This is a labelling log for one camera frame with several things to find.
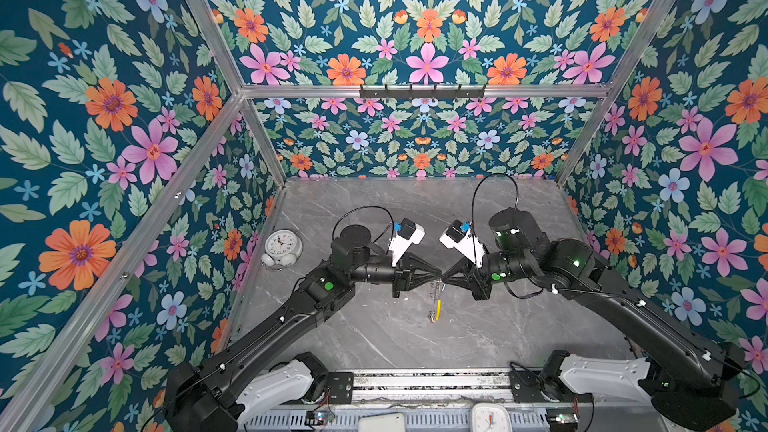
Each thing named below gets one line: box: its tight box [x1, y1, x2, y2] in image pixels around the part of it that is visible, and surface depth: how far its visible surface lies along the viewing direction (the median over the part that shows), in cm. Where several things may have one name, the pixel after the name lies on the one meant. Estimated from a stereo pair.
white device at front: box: [358, 413, 406, 432], surface depth 69 cm
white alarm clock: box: [261, 228, 303, 272], surface depth 97 cm
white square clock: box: [471, 402, 513, 432], surface depth 69 cm
